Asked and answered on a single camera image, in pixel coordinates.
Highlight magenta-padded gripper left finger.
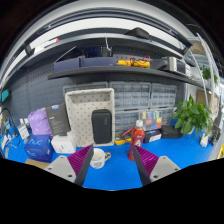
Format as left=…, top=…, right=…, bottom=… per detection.
left=44, top=143, right=95, bottom=187

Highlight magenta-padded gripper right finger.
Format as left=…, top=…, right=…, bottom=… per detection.
left=132, top=144, right=182, bottom=187

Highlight red drink bottle white cap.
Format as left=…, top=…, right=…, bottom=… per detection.
left=127, top=119, right=146, bottom=162

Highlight small black box white label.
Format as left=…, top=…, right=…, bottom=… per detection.
left=143, top=128, right=163, bottom=144

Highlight blue cardboard box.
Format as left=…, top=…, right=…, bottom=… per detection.
left=23, top=134, right=54, bottom=164

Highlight flat black box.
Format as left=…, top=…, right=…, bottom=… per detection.
left=160, top=124, right=184, bottom=140

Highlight yellow multimeter red leads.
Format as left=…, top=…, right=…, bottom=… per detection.
left=114, top=126, right=136, bottom=146

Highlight dark grey flat carton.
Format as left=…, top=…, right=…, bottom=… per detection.
left=44, top=102, right=72, bottom=137

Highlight clear organiser colourful parts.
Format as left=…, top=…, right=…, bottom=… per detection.
left=138, top=109, right=164, bottom=131

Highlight purple plastic bag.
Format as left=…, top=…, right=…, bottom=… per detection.
left=27, top=108, right=53, bottom=137

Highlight black zip case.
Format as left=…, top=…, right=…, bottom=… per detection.
left=91, top=108, right=113, bottom=145

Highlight small white carton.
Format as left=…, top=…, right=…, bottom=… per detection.
left=17, top=123, right=31, bottom=140

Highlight beige polka-dot fabric bin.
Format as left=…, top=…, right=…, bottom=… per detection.
left=64, top=87, right=116, bottom=148

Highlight green potted plant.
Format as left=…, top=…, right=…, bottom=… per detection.
left=171, top=94, right=214, bottom=136

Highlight grey small-parts drawer cabinet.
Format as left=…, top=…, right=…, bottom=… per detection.
left=62, top=80, right=178, bottom=134

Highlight white mug gold handle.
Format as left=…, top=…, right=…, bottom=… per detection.
left=89, top=147, right=112, bottom=170

